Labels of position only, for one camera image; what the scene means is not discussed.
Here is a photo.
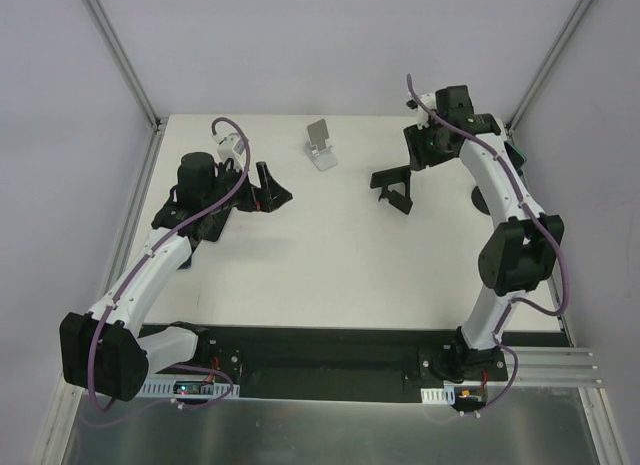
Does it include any aluminium rail right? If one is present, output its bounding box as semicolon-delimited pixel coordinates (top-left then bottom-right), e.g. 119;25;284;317
514;347;604;388

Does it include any silver phone stand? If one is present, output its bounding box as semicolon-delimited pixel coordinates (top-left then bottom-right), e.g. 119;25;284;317
303;119;338;172

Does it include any aluminium frame post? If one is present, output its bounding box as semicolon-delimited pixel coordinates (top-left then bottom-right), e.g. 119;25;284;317
82;0;162;132
505;0;597;135

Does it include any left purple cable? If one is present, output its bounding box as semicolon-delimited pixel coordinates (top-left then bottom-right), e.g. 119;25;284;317
86;116;251;414

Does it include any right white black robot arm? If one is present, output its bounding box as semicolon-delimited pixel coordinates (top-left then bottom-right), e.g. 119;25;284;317
405;85;565;380

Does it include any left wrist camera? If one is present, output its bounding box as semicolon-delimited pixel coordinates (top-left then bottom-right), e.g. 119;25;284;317
212;132;245;161

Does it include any left aluminium frame post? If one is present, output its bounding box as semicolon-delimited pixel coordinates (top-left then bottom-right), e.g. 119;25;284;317
82;0;162;132

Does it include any right white cable duct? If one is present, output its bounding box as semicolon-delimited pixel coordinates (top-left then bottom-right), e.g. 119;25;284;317
420;387;455;406

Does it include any purple cable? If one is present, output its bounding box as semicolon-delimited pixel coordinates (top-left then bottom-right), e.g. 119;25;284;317
86;116;251;414
405;73;574;419

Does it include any white cable duct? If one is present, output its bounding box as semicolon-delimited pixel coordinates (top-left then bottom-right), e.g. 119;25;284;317
137;379;240;400
420;387;455;406

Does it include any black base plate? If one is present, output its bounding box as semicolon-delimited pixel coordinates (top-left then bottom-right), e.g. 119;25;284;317
139;324;574;403

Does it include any left white cable duct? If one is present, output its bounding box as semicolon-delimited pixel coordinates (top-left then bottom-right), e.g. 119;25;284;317
137;379;240;400

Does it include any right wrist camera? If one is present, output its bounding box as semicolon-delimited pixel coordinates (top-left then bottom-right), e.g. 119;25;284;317
405;91;437;126

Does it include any right aluminium frame post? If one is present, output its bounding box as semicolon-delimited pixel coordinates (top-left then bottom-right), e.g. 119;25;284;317
505;0;597;135

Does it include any dark blue phone left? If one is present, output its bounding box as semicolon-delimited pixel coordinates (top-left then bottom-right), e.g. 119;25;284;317
179;256;193;270

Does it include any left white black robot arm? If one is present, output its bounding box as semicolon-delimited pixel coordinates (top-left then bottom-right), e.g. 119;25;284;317
59;152;293;401

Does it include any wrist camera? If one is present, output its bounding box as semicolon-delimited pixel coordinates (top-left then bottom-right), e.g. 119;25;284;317
405;91;437;126
212;132;245;161

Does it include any black round phone stand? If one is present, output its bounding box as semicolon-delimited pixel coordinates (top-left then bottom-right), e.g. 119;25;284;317
471;186;490;216

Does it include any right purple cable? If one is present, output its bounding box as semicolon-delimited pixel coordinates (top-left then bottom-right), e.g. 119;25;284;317
405;73;574;419

